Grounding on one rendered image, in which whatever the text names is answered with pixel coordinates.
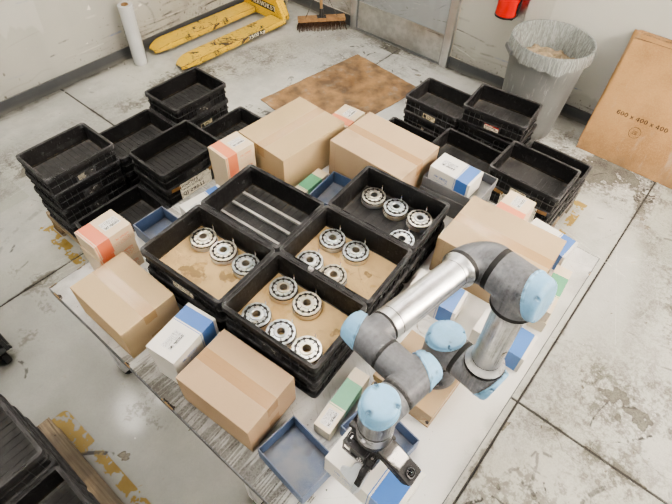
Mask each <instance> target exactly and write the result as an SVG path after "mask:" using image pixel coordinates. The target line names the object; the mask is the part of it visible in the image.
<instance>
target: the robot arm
mask: <svg viewBox="0 0 672 504"><path fill-rule="evenodd" d="M474 283H475V284H477V285H479V286H480V287H481V288H483V289H484V290H485V291H487V292H488V293H489V294H491V295H490V298H489V305H490V308H491V311H490V313H489V315H488V317H487V319H486V322H485V324H484V326H483V328H482V331H481V333H480V335H479V337H478V340H477V342H476V344H474V345H473V344H472V343H471V342H470V341H469V340H467V337H466V333H465V330H464V328H463V327H462V326H461V325H460V324H458V323H456V322H454V321H451V320H440V321H437V322H435V323H433V324H432V325H431V326H430V327H429V329H428V331H427V332H426V334H425V340H424V343H423V347H422V349H421V350H417V351H416V352H413V353H412V354H411V353H410V352H409V351H408V350H407V349H406V348H405V347H403V346H402V345H401V344H400V343H399V342H398V341H397V340H396V339H397V338H399V337H400V336H401V335H402V334H404V333H405V332H406V331H408V330H409V329H410V328H411V327H413V326H414V325H415V324H416V323H418V322H419V321H420V320H421V319H423V318H424V317H425V316H426V315H428V314H429V313H430V312H431V311H433V310H434V309H435V308H437V307H438V306H439V305H440V304H442V303H443V302H444V301H445V300H447V299H448V298H449V297H450V296H452V295H453V294H454V293H455V292H457V291H458V290H459V289H460V288H462V287H469V286H471V285H472V284H474ZM556 292H557V282H556V281H555V279H553V278H552V277H551V276H549V275H548V274H547V273H546V272H545V271H544V270H541V269H539V268H537V267H536V266H534V265H533V264H531V263H530V262H528V261H527V260H525V259H524V258H522V257H521V256H519V255H518V254H516V253H515V252H513V251H512V250H510V249H509V248H508V247H506V246H505V245H502V244H500V243H497V242H491V241H478V242H472V243H467V244H464V245H461V246H459V247H456V248H454V249H453V250H451V251H450V252H448V253H447V254H446V255H445V256H444V257H443V259H442V263H441V264H439V265H438V266H436V267H435V268H434V269H432V270H431V271H430V272H428V273H427V274H426V275H424V276H423V277H422V278H420V279H419V280H418V281H416V282H415V283H413V284H412V285H411V286H409V287H408V288H407V289H405V290H404V291H403V292H401V293H400V294H399V295H397V296H396V297H394V298H393V299H392V300H390V301H389V302H388V303H386V304H385V305H384V306H382V307H381V308H380V309H378V310H377V311H376V312H374V313H373V314H371V315H370V316H369V315H368V314H367V313H365V312H363V311H360V310H359V311H356V312H354V313H352V314H351V315H350V316H349V317H348V318H347V319H346V320H345V321H344V323H343V325H342V327H341V331H340V336H341V338H342V339H343V340H344V341H345V343H346V344H347V345H348V346H349V347H350V348H351V349H352V350H354V351H355V352H356V353H357V354H358V355H359V356H360V357H361V358H362V359H364V360H365V361H366V362H367V363H368V364H369V365H370V366H371V367H372V368H373V369H374V370H375V371H376V372H377V373H378V374H379V375H380V376H381V377H383V378H384V379H385V380H383V381H382V382H381V383H378V384H374V385H371V386H369V387H368V388H367V389H366V390H365V391H364V392H363V394H362V397H361V398H360V401H359V404H358V413H357V415H356V416H355V417H354V419H353V420H352V421H351V422H350V423H349V426H350V427H351V428H352V429H351V430H350V431H349V433H348V434H347V436H346V437H345V438H344V439H343V444H342V449H344V450H345V451H346V452H347V453H348V454H349V455H351V456H352V457H353V458H355V459H357V458H359V460H361V461H362V462H363V464H364V465H362V464H361V463H360V462H355V463H354V465H353V466H352V467H349V466H346V465H342V466H341V468H340V471H341V473H342V474H343V476H344V477H345V478H346V480H347V481H348V482H349V483H350V485H351V491H350V492H351V493H352V494H355V493H358V492H359V491H360V489H361V487H362V486H363V484H364V482H365V480H366V478H367V477H368V475H369V474H370V470H371V471H372V470H373V469H374V468H375V467H376V465H377V464H378V463H379V462H380V460H381V461H382V462H383V463H384V465H385V466H386V467H387V468H388V469H389V470H390V471H391V472H392V473H393V474H394V476H395V477H396V478H397V479H398V480H399V481H400V482H401V483H402V484H403V485H407V486H412V484H413V483H414V482H415V480H416V479H417V477H418V476H419V474H420V472H421V469H420V468H419V467H418V465H417V464H416V463H415V462H414V461H413V460H412V459H411V458H410V456H409V455H408V454H407V453H406V452H405V451H404V450H403V449H402V447H401V446H400V445H399V444H398V443H397V442H396V441H395V440H396V437H395V436H394V435H393V433H394V429H395V426H396V425H397V423H398V422H399V421H400V420H401V419H402V418H403V417H405V416H406V415H407V414H408V413H409V411H410V410H411V409H412V408H413V407H414V406H415V405H416V404H417V403H419V402H420V401H421V400H422V399H423V398H424V397H425V396H426V395H427V394H428V393H430V392H431V391H432V389H433V390H442V389H445V388H447V387H449V386H450V385H452V384H453V382H454V381H455V379H456V380H457V381H459V382H460V383H461V384H462V385H463V386H464V387H466V388H467V389H468V390H469V391H470V392H471V393H472V394H473V395H475V396H476V397H478V398H479V399H480V400H486V399H487V398H488V397H489V396H490V395H491V394H492V393H493V392H494V391H495V390H496V389H497V388H498V387H499V386H500V385H501V384H502V383H503V382H504V381H505V379H506V378H507V377H508V376H509V373H508V372H507V370H506V369H505V360H504V358H505V356H506V354H507V353H508V351H509V349H510V347H511V345H512V344H513V342H514V340H515V338H516V336H517V334H518V333H519V331H520V329H521V327H522V325H524V324H527V323H529V322H530V323H535V322H537V321H538V320H539V319H540V318H541V317H542V316H543V315H544V314H545V313H546V311H547V310H548V308H549V306H550V304H551V303H552V302H553V300H554V297H555V295H556ZM352 432H353V433H352ZM349 434H350V435H349ZM344 445H346V446H347V447H348V448H349V450H348V449H347V448H346V447H344Z"/></svg>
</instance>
